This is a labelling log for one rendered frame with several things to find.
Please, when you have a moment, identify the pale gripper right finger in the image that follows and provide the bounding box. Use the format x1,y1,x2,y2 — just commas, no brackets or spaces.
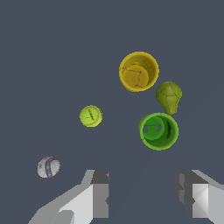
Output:
174,169,224,224

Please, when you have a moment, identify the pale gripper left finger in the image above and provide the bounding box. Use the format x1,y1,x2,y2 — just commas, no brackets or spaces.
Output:
28,169,110,224

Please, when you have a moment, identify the white ball with purple stripe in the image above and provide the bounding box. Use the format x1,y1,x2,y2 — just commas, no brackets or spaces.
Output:
37,156,61,179

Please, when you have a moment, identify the green cup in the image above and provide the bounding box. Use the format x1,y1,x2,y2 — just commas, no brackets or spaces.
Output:
137,112,179,151

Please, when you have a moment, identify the yellow-green tennis ball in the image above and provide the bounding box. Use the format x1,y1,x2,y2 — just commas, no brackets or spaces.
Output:
79,105,103,128

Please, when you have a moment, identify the olive green pear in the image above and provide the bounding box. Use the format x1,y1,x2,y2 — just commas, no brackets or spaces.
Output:
155,80,183,116

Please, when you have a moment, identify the yellow cup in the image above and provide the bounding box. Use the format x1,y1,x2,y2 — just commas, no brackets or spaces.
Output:
118,51,160,93

